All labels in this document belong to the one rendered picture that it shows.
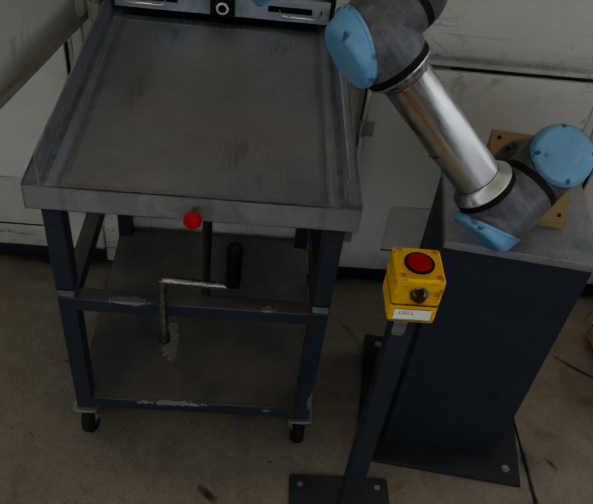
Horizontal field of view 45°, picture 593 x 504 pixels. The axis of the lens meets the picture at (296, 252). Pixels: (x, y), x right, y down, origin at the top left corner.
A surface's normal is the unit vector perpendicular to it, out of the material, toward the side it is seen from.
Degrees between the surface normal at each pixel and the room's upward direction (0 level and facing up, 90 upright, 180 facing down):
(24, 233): 90
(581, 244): 0
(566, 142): 38
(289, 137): 0
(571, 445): 0
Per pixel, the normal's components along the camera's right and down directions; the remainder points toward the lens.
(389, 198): 0.00, 0.68
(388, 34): 0.35, 0.29
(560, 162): 0.09, -0.16
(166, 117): 0.10, -0.73
